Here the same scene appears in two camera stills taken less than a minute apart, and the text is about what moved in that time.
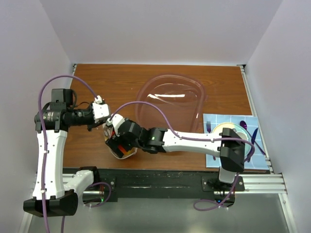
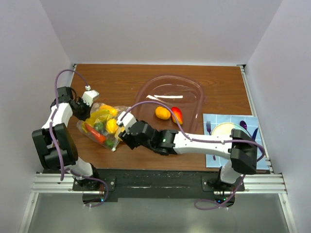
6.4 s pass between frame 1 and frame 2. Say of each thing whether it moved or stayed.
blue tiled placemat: stayed
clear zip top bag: moved
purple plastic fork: stayed
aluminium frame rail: stayed
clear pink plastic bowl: stayed
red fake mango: moved
